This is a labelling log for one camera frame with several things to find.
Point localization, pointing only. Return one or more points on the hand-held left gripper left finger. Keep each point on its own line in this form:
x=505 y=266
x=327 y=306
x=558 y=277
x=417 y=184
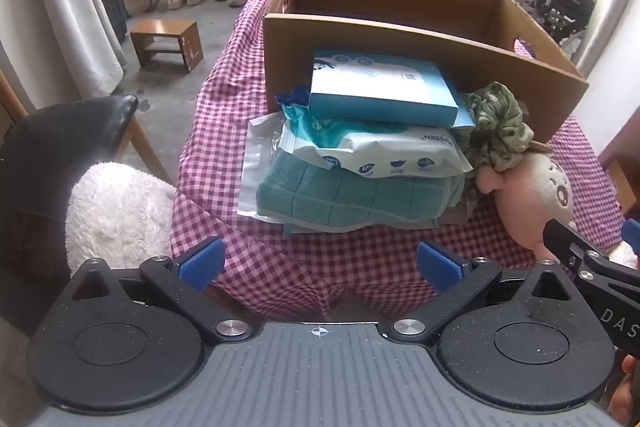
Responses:
x=202 y=263

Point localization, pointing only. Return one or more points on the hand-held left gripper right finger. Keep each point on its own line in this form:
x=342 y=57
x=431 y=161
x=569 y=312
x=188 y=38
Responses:
x=440 y=267

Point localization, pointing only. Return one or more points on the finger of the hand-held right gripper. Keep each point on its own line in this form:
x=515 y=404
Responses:
x=565 y=239
x=632 y=237

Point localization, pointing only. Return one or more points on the pink plush doll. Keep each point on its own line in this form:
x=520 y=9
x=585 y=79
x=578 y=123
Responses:
x=530 y=197

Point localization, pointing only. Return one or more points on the teal checked cloth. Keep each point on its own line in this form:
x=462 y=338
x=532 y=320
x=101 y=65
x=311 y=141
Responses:
x=340 y=202

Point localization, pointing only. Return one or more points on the white blue wet wipes pack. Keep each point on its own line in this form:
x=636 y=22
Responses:
x=390 y=152

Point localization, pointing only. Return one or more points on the green scrunchie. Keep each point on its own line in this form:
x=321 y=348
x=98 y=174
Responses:
x=500 y=127

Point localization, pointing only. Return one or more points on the light blue box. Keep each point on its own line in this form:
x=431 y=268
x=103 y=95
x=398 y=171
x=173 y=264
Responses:
x=380 y=87

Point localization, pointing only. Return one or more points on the person's right hand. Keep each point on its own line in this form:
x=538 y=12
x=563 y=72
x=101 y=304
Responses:
x=625 y=407

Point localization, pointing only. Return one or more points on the white fluffy cushion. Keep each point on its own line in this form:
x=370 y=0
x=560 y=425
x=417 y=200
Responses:
x=115 y=212

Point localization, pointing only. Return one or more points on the black padded wooden chair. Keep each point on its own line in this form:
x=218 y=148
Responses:
x=50 y=167

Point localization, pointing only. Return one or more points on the small wooden stool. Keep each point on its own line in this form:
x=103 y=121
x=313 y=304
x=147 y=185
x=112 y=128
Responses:
x=165 y=29

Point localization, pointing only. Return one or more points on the white curtain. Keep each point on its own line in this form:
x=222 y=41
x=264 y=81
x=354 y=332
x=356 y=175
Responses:
x=50 y=7

